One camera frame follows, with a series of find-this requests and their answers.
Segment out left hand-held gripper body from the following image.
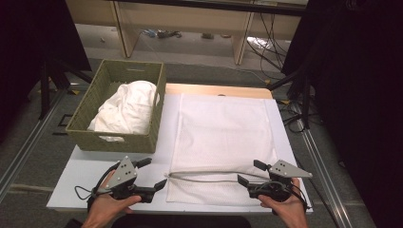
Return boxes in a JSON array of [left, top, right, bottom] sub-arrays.
[[94, 155, 156, 203]]

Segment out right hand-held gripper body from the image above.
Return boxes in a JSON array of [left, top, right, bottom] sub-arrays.
[[246, 160, 314, 202]]

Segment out white mesh laundry bag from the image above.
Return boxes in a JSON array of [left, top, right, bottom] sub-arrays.
[[164, 93, 279, 207]]

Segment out white cloth garment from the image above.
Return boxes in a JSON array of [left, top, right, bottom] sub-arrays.
[[86, 80, 161, 143]]

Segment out green woven basket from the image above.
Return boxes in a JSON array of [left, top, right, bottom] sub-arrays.
[[65, 59, 167, 154]]

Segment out person's left hand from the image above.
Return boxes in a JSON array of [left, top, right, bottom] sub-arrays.
[[82, 170, 143, 228]]

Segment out person's right hand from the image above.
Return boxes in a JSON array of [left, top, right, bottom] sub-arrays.
[[258, 178, 309, 228]]

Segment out person's dark clothing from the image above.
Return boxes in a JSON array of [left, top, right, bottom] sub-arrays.
[[65, 214, 252, 228]]

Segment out black tripod stand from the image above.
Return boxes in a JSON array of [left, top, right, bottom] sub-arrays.
[[37, 58, 94, 121], [265, 67, 313, 130]]

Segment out black curtain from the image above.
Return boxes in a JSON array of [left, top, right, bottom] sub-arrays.
[[0, 0, 93, 143], [281, 0, 403, 228]]

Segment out clear plastic bag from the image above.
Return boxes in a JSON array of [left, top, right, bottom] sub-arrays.
[[246, 36, 271, 49]]

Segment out small clutter on floor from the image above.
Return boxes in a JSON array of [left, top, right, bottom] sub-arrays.
[[141, 28, 183, 40]]

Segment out beige wooden desk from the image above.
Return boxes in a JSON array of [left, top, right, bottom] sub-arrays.
[[65, 0, 308, 66]]

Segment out metal floor rail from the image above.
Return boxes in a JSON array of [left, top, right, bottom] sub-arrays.
[[296, 126, 353, 228], [0, 89, 69, 194]]

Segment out left hand-held gripper cable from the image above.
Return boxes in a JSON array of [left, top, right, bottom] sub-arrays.
[[74, 164, 119, 201]]

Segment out black floor cables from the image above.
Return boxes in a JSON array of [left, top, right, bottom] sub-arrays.
[[246, 12, 310, 134]]

